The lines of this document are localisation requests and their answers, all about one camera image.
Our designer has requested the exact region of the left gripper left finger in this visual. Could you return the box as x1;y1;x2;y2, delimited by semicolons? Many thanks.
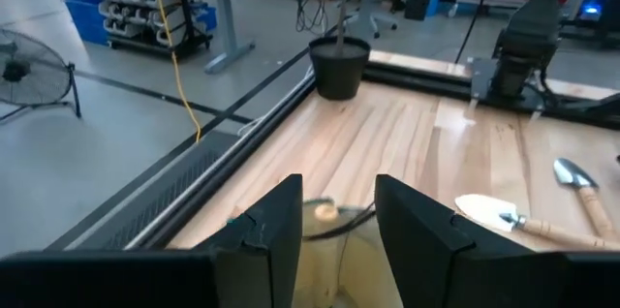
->
0;174;304;308

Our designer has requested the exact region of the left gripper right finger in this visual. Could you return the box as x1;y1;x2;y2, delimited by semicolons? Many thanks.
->
375;174;620;308

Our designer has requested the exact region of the narrow trowel wooden handle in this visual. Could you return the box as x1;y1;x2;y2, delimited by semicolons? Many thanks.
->
453;193;620;252

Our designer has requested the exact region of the wide trowel wooden handle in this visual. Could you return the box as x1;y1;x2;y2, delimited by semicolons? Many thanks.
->
552;156;620;242

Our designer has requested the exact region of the hand fork wooden handle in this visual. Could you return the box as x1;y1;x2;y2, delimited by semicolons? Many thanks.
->
313;202;339;223

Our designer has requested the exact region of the beige green-trimmed gardening bag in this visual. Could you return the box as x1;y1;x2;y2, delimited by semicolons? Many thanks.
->
289;195;406;308

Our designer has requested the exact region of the green plant in black pot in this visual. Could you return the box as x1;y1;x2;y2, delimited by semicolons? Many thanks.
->
307;0;373;103

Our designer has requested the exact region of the blue plastic crate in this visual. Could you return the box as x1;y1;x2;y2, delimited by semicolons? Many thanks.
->
193;2;219;33
63;0;111;47

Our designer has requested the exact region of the rack of grey bins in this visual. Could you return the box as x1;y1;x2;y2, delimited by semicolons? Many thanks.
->
90;0;213;56

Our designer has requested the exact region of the black floor fan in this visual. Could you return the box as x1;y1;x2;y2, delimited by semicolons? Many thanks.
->
0;26;82;124

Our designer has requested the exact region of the black computer tower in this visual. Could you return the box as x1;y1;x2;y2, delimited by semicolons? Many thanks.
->
404;0;436;22

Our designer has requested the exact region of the grey office chair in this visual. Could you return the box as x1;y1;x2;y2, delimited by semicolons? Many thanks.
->
341;0;399;41

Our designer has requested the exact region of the yellow hanging cord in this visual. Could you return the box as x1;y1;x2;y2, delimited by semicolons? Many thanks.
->
147;0;203;143

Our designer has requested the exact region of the black metal table frame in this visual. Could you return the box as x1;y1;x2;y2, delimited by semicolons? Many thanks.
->
123;49;620;252

